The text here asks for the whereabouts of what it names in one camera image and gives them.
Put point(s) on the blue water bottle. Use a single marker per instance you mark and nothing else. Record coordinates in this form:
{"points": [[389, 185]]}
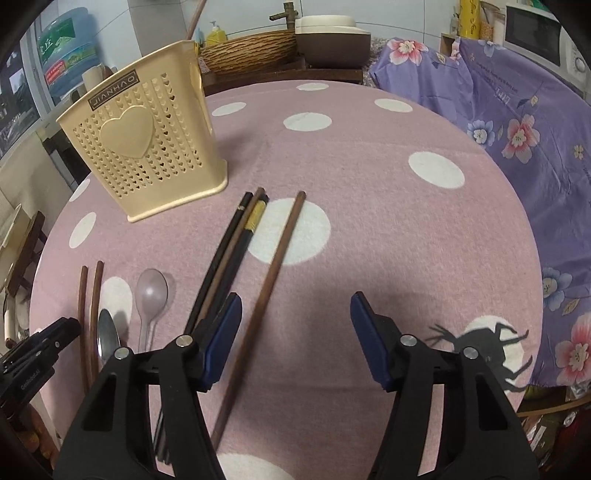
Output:
{"points": [[67, 48]]}

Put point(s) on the dark brown wooden chopstick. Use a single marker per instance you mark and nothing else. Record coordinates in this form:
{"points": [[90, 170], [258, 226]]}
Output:
{"points": [[252, 331], [226, 255]]}

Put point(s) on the yellow soap dispenser bottle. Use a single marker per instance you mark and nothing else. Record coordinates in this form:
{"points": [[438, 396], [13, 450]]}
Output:
{"points": [[216, 36]]}

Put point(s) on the woven wicker basin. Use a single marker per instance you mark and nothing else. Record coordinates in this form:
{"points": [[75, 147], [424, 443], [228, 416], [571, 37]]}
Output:
{"points": [[250, 53]]}

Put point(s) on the stainless steel spoon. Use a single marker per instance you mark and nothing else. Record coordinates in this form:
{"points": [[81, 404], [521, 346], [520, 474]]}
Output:
{"points": [[108, 340]]}

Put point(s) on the paper cup stack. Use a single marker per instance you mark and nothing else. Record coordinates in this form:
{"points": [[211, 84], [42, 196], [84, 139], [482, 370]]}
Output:
{"points": [[93, 76]]}

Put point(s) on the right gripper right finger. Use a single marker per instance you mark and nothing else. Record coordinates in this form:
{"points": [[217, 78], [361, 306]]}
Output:
{"points": [[481, 435]]}

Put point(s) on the pink polka dot tablecloth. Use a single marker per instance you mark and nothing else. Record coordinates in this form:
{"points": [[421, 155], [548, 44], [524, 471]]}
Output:
{"points": [[401, 205]]}

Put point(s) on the purple floral cloth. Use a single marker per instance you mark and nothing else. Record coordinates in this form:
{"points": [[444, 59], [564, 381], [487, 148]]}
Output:
{"points": [[537, 130]]}

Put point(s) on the beige plastic utensil holder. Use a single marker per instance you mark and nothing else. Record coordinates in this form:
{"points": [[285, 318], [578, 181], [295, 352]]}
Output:
{"points": [[146, 134]]}

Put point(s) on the black chopstick gold band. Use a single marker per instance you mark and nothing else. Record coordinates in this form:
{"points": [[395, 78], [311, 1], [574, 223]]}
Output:
{"points": [[238, 254]]}

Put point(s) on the dark wooden stool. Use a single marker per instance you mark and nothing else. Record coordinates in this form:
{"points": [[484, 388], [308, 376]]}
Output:
{"points": [[29, 253]]}

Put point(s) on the reddish brown wooden chopstick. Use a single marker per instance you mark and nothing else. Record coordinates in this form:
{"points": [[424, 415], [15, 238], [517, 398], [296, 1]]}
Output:
{"points": [[94, 314], [81, 302]]}

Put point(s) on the dark wooden counter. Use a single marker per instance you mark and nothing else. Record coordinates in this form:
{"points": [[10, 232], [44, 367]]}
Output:
{"points": [[297, 70]]}

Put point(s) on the yellow roll package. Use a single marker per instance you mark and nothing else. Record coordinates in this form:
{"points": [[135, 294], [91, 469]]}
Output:
{"points": [[469, 18]]}

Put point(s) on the white microwave oven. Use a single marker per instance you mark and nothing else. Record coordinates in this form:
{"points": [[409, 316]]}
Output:
{"points": [[540, 37]]}

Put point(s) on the brown and cream pot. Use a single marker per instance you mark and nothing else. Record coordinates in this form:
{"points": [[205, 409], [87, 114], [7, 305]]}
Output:
{"points": [[332, 41]]}

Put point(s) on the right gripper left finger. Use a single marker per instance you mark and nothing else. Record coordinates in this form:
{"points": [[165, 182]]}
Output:
{"points": [[111, 435]]}

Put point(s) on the grey translucent plastic spoon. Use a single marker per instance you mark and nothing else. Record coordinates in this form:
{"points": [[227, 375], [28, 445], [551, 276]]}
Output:
{"points": [[151, 295]]}

